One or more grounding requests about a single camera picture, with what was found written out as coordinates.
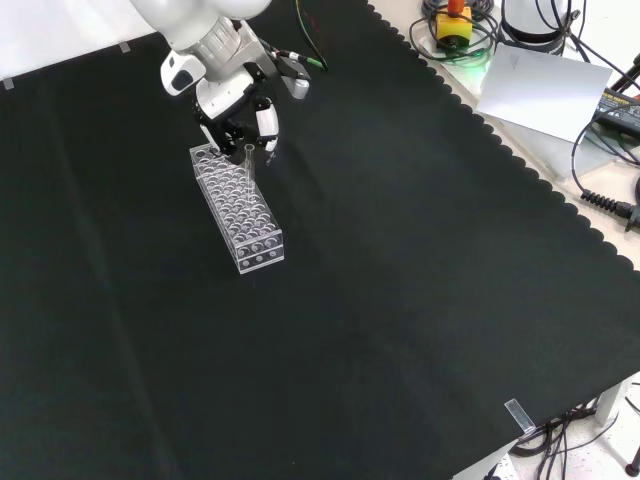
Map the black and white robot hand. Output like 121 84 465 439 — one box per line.
159 49 282 167

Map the green and orange cable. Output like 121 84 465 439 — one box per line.
292 0 330 72

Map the clear glass test tube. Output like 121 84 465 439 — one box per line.
242 143 259 204

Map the black ribbed cable plug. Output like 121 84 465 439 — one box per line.
579 188 640 232

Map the black power adapter yellow label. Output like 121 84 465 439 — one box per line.
592 86 640 135

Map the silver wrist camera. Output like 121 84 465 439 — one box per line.
279 59 313 101

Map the clear tape strip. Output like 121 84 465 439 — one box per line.
503 398 537 437

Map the yellow stop button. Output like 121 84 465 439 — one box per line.
433 0 474 46

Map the black tripod leg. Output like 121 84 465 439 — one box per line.
610 49 640 94

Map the pale board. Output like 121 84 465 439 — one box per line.
474 41 615 146

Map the clear board stand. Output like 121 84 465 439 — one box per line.
542 132 624 182

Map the black bench cloth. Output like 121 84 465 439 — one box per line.
0 0 640 480

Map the clear plastic test tube rack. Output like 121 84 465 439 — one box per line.
188 142 287 276

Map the black cable bundle under bench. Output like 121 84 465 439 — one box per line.
482 407 624 480

